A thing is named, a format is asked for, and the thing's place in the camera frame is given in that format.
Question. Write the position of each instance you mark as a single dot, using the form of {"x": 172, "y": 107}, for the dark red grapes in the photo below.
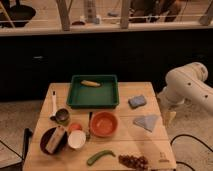
{"x": 137, "y": 163}

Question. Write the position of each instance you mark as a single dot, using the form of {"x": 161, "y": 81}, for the yellow corn cob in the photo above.
{"x": 90, "y": 83}

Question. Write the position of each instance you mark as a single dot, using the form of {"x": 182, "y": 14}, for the green plastic tray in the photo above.
{"x": 86, "y": 97}

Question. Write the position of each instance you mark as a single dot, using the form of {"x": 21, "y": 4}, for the grey blue towel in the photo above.
{"x": 147, "y": 122}

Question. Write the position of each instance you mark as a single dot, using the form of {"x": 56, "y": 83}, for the beige box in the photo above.
{"x": 55, "y": 139}

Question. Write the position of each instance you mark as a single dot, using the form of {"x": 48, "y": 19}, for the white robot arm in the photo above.
{"x": 185, "y": 82}

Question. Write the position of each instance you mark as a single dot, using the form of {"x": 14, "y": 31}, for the metal cup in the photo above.
{"x": 62, "y": 116}

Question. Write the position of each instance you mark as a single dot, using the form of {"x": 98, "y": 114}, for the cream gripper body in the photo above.
{"x": 168, "y": 117}

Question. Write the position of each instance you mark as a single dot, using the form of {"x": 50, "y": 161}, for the blue sponge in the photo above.
{"x": 137, "y": 101}

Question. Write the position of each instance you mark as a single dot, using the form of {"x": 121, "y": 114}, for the orange fruit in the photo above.
{"x": 74, "y": 126}

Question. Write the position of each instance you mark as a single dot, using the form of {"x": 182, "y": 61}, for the red bowl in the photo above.
{"x": 103, "y": 124}

